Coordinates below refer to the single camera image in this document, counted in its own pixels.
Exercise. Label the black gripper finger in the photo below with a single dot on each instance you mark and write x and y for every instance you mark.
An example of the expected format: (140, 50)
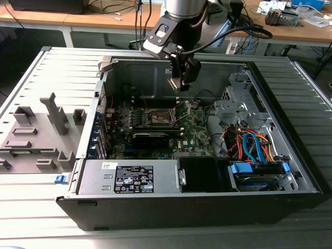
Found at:
(192, 70)
(176, 64)

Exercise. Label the silver square CPU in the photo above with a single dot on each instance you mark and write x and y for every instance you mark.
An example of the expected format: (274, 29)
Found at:
(172, 83)

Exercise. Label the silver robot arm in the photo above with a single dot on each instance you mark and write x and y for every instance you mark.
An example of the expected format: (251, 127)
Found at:
(184, 7)

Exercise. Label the CPU socket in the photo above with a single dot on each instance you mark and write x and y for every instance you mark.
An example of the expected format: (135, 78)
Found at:
(159, 117)

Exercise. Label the white power strip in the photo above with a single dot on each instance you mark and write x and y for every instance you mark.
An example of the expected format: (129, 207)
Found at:
(232, 48)

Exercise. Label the black desktop box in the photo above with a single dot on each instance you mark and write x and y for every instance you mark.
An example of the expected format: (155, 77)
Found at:
(237, 15)

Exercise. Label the silver metal disk bay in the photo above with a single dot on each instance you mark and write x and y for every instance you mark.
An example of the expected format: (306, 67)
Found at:
(233, 106)

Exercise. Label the green motherboard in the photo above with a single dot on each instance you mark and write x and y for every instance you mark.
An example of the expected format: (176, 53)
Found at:
(192, 135)

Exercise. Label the black graphics card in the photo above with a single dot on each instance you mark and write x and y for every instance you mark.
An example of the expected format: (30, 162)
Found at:
(150, 141)

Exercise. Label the wooden desk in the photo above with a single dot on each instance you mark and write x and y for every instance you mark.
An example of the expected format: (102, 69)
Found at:
(285, 32)
(39, 18)

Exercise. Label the grey electronic device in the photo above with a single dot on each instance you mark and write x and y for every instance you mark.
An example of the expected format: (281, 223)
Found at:
(286, 18)

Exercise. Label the black plastic shroud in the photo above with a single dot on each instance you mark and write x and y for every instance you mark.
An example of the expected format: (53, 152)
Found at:
(197, 173)

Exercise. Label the hard disk blue carrier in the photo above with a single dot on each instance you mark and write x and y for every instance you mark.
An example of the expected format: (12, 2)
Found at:
(242, 168)

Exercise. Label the blue cardboard box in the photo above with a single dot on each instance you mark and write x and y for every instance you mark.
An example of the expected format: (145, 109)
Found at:
(308, 3)

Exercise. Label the grey power supply unit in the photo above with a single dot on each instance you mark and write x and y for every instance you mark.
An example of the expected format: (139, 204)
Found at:
(98, 179)

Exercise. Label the black equipment box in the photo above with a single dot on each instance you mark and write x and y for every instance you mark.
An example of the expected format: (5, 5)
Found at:
(46, 6)

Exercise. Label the black PC case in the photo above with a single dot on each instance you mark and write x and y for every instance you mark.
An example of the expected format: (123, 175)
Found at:
(181, 212)

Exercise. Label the grey parts rack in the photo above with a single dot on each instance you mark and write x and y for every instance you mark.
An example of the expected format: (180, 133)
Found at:
(44, 122)

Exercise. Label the blue plastic latch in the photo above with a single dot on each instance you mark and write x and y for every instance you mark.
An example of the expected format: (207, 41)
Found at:
(61, 179)

